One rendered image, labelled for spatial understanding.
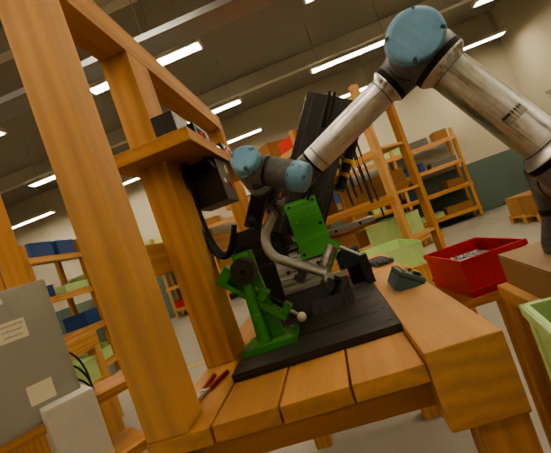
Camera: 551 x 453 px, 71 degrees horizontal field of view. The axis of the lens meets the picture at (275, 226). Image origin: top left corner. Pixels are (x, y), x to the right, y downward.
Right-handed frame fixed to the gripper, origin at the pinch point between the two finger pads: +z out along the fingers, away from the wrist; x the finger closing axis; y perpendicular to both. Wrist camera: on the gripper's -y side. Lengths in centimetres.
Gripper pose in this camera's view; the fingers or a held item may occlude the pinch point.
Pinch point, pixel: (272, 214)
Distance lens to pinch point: 125.1
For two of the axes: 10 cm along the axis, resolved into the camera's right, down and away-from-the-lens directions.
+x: -8.9, -3.3, 3.2
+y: 4.0, -8.9, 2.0
